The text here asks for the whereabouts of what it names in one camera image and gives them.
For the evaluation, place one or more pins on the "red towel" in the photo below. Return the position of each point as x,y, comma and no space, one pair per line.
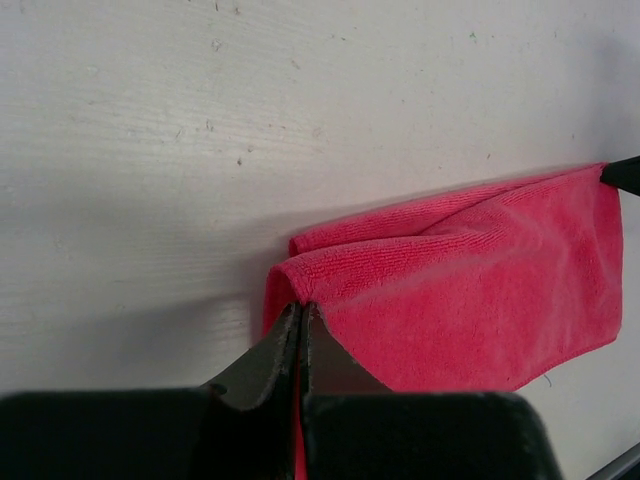
489,287

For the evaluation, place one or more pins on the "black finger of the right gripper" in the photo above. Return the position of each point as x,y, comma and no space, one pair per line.
623,175

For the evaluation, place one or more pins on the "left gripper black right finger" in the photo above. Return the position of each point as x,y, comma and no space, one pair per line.
354,427

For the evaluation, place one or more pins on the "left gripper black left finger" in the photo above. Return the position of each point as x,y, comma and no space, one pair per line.
238,425

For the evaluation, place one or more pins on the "aluminium side rail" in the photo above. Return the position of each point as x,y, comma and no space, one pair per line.
624,467

